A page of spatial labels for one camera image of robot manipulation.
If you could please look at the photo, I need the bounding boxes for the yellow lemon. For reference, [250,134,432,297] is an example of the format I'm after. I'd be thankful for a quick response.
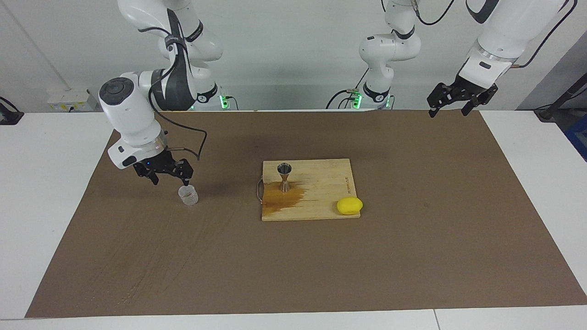
[337,197,364,215]

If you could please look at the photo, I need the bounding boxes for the steel double jigger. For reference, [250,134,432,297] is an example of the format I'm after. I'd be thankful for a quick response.
[277,163,294,193]

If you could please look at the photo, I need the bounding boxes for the white wall socket box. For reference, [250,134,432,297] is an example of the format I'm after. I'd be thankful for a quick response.
[47,88,100,112]

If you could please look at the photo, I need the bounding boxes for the black left base cables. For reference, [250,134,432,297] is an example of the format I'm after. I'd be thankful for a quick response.
[326,68,370,110]

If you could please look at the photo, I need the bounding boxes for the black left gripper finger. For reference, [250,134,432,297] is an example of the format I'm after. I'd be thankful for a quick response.
[462,97,484,116]
[427,84,454,117]

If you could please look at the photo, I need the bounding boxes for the black base cables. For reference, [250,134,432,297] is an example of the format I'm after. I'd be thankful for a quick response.
[190,92,239,111]
[326,68,370,110]

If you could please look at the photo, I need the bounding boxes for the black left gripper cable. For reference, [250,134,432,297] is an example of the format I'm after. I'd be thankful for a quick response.
[413,0,578,69]

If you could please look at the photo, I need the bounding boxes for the black stand pole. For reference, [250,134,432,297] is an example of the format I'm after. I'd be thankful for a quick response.
[534,72,587,122]

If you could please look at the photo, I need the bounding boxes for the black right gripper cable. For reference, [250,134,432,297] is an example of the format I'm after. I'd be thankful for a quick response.
[149,41,208,161]

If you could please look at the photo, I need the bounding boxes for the large brown table mat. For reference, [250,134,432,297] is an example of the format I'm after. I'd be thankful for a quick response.
[25,110,587,319]

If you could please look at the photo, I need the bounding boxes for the black right base cables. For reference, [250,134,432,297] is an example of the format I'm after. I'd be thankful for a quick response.
[190,92,239,111]

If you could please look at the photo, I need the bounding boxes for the blue crate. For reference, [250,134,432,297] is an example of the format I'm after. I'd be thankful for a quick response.
[564,115,587,162]

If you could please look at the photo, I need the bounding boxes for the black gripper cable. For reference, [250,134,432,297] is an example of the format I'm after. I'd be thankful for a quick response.
[413,0,578,69]
[149,41,208,161]

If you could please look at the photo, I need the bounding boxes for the bamboo cutting board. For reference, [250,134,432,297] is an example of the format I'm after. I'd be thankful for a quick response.
[257,159,362,222]

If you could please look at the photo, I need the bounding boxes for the black clamp with cable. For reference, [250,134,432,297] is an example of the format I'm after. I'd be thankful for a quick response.
[0,96,25,125]

